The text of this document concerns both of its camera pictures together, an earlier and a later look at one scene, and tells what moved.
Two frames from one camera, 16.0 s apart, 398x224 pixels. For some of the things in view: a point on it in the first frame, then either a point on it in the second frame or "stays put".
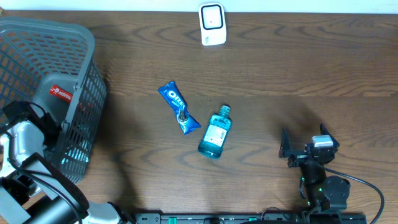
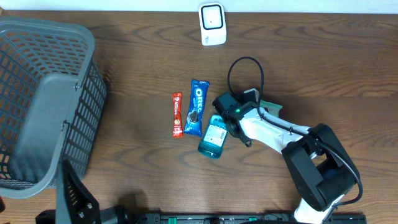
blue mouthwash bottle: [214, 138] stays put
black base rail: [297, 218] stays put
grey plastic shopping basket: [55, 65] stays put
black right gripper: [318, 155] → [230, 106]
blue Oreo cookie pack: [186, 122] → [193, 124]
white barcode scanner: [212, 23] stays put
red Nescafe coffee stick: [61, 93] → [177, 123]
